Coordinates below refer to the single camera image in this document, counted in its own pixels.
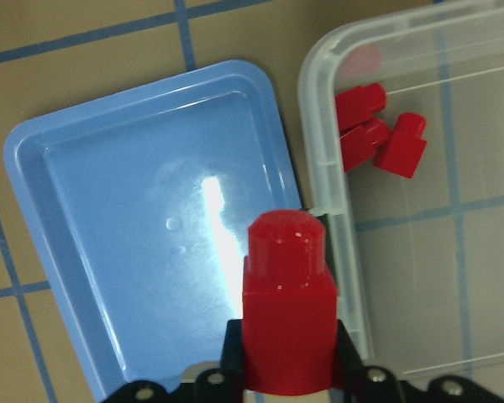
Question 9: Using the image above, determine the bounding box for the clear plastic storage box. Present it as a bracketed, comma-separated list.
[298, 1, 504, 382]

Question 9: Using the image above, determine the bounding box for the blue plastic tray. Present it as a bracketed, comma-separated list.
[3, 60, 301, 401]

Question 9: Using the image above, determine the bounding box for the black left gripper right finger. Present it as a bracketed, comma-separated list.
[333, 320, 504, 403]

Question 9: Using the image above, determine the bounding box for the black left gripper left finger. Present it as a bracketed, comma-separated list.
[105, 319, 245, 402]

